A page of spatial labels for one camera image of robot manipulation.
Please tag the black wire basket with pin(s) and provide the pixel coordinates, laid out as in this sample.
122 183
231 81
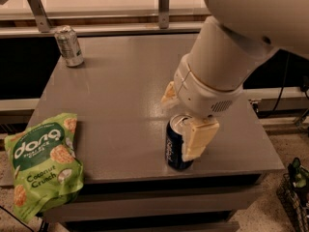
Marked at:
293 193

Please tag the metal rail bracket left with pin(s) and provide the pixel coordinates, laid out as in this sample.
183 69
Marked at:
40 16

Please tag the blue pepsi can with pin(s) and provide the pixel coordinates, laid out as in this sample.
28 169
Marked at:
174 143

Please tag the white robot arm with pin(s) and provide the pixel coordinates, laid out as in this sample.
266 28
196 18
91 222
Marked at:
237 38

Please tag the grey drawer cabinet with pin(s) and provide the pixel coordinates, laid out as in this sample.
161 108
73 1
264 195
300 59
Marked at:
179 204

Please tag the metal rail bracket middle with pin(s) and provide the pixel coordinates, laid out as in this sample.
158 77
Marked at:
163 14

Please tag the green rice cracker bag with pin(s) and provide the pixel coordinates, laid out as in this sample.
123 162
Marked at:
46 172

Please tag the metal rail bracket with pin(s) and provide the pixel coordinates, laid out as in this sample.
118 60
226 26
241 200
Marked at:
163 14
40 16

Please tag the silver green soda can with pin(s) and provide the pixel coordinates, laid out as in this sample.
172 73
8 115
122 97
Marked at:
68 44

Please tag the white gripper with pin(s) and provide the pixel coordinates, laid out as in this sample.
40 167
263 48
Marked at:
203 93

